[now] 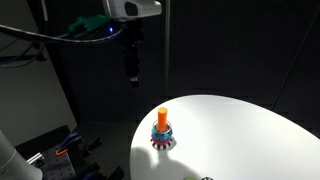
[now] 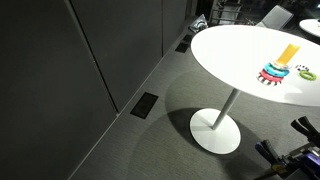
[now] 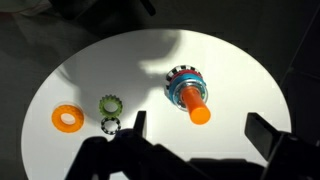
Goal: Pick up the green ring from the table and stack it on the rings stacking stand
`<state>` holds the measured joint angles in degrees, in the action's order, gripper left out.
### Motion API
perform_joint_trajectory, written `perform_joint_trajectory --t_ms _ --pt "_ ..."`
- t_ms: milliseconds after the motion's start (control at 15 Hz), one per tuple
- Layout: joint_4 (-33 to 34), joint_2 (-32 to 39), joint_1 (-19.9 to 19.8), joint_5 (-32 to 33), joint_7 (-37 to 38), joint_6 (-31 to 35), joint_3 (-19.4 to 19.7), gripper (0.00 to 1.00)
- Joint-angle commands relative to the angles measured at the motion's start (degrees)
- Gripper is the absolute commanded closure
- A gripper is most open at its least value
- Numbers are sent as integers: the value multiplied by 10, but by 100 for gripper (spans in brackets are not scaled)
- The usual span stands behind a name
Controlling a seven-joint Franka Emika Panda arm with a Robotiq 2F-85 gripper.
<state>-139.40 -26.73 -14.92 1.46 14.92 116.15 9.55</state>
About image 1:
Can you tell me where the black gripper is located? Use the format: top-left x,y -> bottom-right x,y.
121,19 -> 146,89

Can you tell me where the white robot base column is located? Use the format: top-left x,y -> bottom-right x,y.
0,130 -> 44,180

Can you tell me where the silver vertical pole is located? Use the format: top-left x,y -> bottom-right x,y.
164,0 -> 172,98

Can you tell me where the black clamp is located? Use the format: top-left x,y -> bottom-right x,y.
81,136 -> 103,158

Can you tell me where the purple clamp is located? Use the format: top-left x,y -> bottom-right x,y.
59,131 -> 82,150
78,165 -> 102,180

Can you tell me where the perforated metal breadboard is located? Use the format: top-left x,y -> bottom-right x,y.
28,146 -> 80,180

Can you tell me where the silver aluminium extrusion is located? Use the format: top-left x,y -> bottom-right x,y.
25,152 -> 45,165

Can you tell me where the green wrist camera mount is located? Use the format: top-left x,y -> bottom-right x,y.
68,14 -> 112,38

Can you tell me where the black upright post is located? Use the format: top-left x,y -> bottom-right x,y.
33,0 -> 83,127

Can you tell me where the pink ring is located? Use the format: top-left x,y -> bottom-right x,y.
150,134 -> 173,145

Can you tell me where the black white checkered base ring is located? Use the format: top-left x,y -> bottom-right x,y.
150,139 -> 172,152

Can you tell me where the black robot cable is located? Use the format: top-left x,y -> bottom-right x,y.
0,23 -> 128,46

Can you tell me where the white wall panel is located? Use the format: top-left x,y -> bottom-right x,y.
0,0 -> 79,148

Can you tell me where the orange handled tool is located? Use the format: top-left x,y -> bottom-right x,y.
55,148 -> 70,157

